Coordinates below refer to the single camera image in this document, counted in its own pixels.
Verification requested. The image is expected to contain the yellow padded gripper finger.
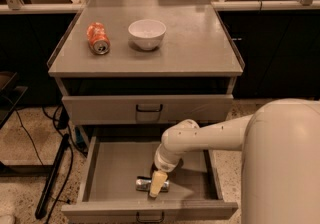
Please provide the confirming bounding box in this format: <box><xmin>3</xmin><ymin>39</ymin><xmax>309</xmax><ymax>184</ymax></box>
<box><xmin>149</xmin><ymin>170</ymin><xmax>168</xmax><ymax>198</ymax></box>

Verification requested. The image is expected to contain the crushed silver redbull can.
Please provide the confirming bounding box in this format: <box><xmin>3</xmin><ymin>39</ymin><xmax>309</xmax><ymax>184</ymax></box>
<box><xmin>135</xmin><ymin>176</ymin><xmax>170</xmax><ymax>192</ymax></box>

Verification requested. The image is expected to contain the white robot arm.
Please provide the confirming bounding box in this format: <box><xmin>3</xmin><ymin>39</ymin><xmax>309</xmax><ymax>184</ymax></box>
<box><xmin>149</xmin><ymin>99</ymin><xmax>320</xmax><ymax>224</ymax></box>

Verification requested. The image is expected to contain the open grey middle drawer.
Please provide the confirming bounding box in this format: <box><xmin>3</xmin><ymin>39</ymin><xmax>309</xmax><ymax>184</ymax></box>
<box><xmin>62</xmin><ymin>137</ymin><xmax>238</xmax><ymax>224</ymax></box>

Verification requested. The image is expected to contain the closed grey top drawer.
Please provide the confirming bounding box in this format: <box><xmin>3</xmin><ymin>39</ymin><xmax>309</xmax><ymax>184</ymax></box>
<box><xmin>62</xmin><ymin>95</ymin><xmax>233</xmax><ymax>125</ymax></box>

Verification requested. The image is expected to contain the grey drawer cabinet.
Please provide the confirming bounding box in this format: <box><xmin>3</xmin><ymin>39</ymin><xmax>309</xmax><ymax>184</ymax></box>
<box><xmin>49</xmin><ymin>0</ymin><xmax>243</xmax><ymax>141</ymax></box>

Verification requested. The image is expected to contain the crushed orange soda can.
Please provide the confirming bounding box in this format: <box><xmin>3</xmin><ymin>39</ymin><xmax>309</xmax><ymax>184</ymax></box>
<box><xmin>87</xmin><ymin>22</ymin><xmax>110</xmax><ymax>55</ymax></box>

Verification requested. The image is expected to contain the black floor bar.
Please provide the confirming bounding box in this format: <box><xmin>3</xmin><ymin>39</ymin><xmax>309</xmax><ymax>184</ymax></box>
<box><xmin>35</xmin><ymin>134</ymin><xmax>69</xmax><ymax>219</ymax></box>

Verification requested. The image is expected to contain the white ceramic bowl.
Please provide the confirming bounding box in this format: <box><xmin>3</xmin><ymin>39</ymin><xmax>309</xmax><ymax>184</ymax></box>
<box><xmin>128</xmin><ymin>19</ymin><xmax>166</xmax><ymax>51</ymax></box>

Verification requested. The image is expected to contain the dark side table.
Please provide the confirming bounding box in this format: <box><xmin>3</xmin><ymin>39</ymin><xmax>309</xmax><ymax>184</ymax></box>
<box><xmin>0</xmin><ymin>71</ymin><xmax>28</xmax><ymax>129</ymax></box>

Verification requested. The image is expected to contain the black middle drawer handle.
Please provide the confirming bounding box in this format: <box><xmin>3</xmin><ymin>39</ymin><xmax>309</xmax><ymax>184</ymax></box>
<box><xmin>136</xmin><ymin>212</ymin><xmax>165</xmax><ymax>224</ymax></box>

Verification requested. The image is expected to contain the black drawer handle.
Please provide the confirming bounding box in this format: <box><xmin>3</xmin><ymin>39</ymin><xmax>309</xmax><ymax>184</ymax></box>
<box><xmin>136</xmin><ymin>104</ymin><xmax>163</xmax><ymax>113</ymax></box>
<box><xmin>136</xmin><ymin>212</ymin><xmax>165</xmax><ymax>224</ymax></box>

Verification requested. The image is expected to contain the black top drawer handle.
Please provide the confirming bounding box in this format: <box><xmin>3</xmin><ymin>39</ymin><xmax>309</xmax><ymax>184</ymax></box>
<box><xmin>136</xmin><ymin>104</ymin><xmax>163</xmax><ymax>113</ymax></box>

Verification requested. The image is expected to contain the black cable on floor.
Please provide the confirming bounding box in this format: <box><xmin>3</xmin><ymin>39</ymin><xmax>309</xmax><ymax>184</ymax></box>
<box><xmin>13</xmin><ymin>104</ymin><xmax>88</xmax><ymax>224</ymax></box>

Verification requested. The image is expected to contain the white horizontal rail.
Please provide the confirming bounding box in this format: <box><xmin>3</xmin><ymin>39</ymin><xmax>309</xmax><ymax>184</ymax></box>
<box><xmin>0</xmin><ymin>0</ymin><xmax>320</xmax><ymax>14</ymax></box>

